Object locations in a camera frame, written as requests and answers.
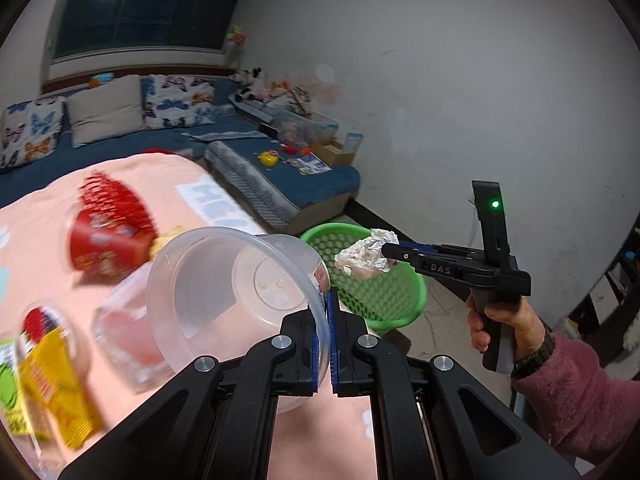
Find grey cloth strip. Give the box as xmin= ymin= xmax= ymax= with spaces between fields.
xmin=181 ymin=129 xmax=267 ymax=143

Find grey striped cushion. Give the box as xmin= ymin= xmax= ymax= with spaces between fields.
xmin=204 ymin=140 xmax=302 ymax=232

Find clear storage box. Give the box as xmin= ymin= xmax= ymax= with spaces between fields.
xmin=272 ymin=109 xmax=342 ymax=155

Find person's right hand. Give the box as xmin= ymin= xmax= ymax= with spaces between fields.
xmin=466 ymin=294 xmax=549 ymax=362

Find cardboard box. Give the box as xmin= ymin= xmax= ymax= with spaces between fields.
xmin=311 ymin=136 xmax=361 ymax=167

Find red printed cup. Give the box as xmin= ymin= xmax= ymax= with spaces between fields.
xmin=69 ymin=207 xmax=155 ymax=284

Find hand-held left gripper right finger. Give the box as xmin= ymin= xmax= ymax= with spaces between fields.
xmin=326 ymin=290 xmax=586 ymax=480

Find person's right forearm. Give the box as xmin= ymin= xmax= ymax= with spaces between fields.
xmin=510 ymin=329 xmax=640 ymax=467

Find beige pillow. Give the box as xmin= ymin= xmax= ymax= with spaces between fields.
xmin=66 ymin=74 xmax=147 ymax=149

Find black and white plush toys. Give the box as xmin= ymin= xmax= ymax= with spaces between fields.
xmin=231 ymin=66 xmax=272 ymax=104

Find dark shelf unit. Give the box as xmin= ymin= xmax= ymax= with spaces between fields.
xmin=567 ymin=227 xmax=640 ymax=366

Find dark window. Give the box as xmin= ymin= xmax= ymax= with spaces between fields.
xmin=51 ymin=0 xmax=247 ymax=61

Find clear cup with pink inside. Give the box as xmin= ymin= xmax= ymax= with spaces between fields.
xmin=92 ymin=267 xmax=176 ymax=393

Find wall flower decoration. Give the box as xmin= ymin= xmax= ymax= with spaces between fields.
xmin=225 ymin=24 xmax=249 ymax=55

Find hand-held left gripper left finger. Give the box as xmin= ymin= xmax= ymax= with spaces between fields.
xmin=57 ymin=309 xmax=322 ymax=480

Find clear plastic tub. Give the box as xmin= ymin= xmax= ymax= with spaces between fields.
xmin=146 ymin=226 xmax=333 ymax=414

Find green plastic basket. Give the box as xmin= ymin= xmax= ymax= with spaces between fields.
xmin=299 ymin=222 xmax=429 ymax=337

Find red ribbed wrapper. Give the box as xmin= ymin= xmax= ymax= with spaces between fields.
xmin=79 ymin=172 xmax=159 ymax=241

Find butterfly print pillow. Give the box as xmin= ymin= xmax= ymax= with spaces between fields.
xmin=0 ymin=96 xmax=67 ymax=172
xmin=142 ymin=74 xmax=217 ymax=132

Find blue sofa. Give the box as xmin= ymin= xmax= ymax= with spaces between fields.
xmin=0 ymin=74 xmax=362 ymax=233

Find printed booklet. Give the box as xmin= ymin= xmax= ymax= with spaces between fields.
xmin=287 ymin=153 xmax=329 ymax=176

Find white paper ball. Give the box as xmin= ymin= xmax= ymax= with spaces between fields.
xmin=334 ymin=228 xmax=400 ymax=281

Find yellow snack packet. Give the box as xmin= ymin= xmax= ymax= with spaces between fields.
xmin=19 ymin=330 xmax=103 ymax=452

